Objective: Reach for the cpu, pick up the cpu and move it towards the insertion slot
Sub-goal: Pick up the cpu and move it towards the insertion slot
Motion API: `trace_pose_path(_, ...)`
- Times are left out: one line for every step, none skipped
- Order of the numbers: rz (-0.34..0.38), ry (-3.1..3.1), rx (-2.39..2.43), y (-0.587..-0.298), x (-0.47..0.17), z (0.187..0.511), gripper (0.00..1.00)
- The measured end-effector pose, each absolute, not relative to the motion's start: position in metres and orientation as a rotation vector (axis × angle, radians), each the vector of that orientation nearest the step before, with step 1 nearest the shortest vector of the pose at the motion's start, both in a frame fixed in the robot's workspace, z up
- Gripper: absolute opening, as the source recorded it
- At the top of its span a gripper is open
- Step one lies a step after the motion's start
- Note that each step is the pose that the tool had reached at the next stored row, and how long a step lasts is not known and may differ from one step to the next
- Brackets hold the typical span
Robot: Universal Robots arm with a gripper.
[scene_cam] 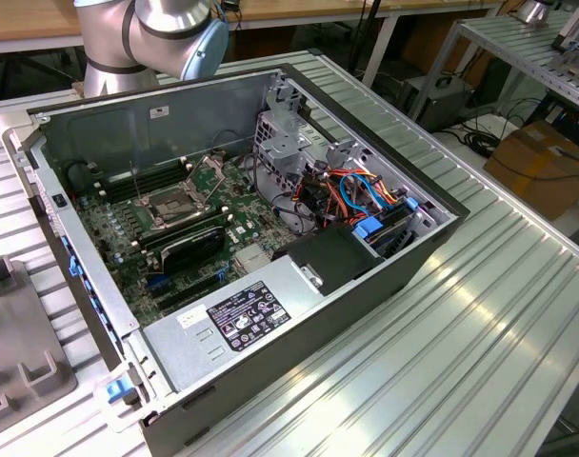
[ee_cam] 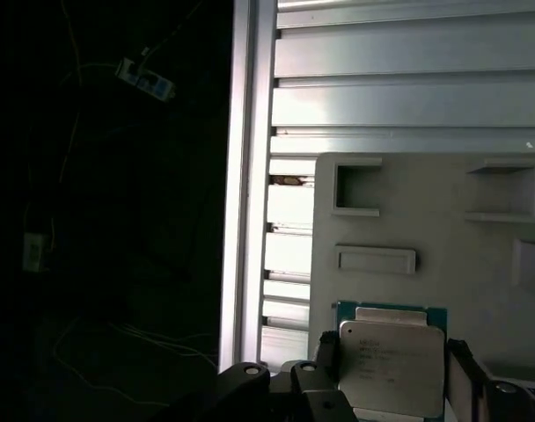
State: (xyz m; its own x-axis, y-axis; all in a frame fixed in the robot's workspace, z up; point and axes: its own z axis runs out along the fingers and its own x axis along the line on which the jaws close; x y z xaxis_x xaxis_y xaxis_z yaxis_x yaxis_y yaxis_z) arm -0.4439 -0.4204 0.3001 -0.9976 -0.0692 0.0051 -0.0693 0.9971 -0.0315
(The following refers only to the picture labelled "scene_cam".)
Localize black RAM slot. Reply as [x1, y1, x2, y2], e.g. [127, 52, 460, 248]
[110, 174, 200, 198]
[107, 169, 197, 190]
[139, 221, 233, 249]
[103, 165, 194, 184]
[101, 160, 191, 177]
[135, 213, 231, 242]

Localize CPU socket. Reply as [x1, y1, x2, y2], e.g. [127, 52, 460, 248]
[134, 188, 210, 226]

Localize green motherboard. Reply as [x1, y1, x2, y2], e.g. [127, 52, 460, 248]
[72, 151, 284, 321]

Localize silver chipset heatsink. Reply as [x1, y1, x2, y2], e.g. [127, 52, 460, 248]
[234, 246, 272, 273]

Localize black plastic drive cover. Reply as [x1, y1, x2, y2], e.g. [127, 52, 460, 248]
[274, 225, 387, 297]

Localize hard disk in blue carrier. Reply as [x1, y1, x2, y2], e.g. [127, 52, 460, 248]
[352, 198, 425, 262]

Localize silver metal drive cage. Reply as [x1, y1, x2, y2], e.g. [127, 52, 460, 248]
[253, 70, 339, 192]

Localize open black PC case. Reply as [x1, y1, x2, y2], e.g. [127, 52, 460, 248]
[1, 61, 471, 456]

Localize silver power supply unit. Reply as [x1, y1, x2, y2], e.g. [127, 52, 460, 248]
[144, 259, 329, 397]

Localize thin metal locking lever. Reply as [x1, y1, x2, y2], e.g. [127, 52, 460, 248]
[129, 160, 145, 201]

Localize black equipment box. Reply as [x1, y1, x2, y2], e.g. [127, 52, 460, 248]
[397, 72, 477, 133]

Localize blue case latch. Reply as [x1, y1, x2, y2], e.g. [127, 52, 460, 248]
[103, 378, 134, 407]

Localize brown cardboard box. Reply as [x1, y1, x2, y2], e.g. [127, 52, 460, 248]
[482, 120, 579, 221]

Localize metal slat side table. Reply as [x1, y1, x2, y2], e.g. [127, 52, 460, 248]
[444, 8, 579, 126]

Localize grey plastic parts rack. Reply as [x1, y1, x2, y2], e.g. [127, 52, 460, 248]
[0, 256, 79, 416]

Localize white corner block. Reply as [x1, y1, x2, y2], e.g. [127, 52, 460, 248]
[0, 112, 36, 145]

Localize silver robot foot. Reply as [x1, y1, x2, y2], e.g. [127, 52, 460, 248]
[514, 0, 558, 26]

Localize wooden top desk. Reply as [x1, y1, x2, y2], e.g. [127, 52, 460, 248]
[0, 0, 508, 56]

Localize grey device with blue clip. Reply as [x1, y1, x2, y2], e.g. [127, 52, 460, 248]
[549, 5, 579, 54]

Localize orange wire bundle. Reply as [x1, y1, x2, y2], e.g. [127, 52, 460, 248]
[316, 163, 406, 226]

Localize blue data wire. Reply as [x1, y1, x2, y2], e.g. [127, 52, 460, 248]
[339, 171, 391, 211]

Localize metal socket cover frame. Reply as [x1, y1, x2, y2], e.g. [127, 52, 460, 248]
[187, 154, 227, 210]

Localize black floor cables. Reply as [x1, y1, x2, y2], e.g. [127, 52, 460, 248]
[459, 98, 544, 159]

